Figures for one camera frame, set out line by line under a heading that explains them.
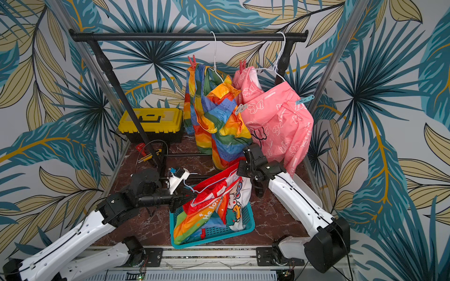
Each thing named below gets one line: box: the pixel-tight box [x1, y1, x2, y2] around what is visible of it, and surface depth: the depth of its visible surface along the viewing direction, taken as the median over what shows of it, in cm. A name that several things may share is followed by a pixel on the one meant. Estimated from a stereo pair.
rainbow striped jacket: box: [183, 65, 253, 171], surface depth 68 cm
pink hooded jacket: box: [232, 66, 315, 178], surface depth 64 cm
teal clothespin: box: [295, 94, 316, 105], surface depth 55 cm
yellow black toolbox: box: [118, 107, 184, 144], surface depth 105 cm
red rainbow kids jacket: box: [173, 162, 252, 245], surface depth 75 cm
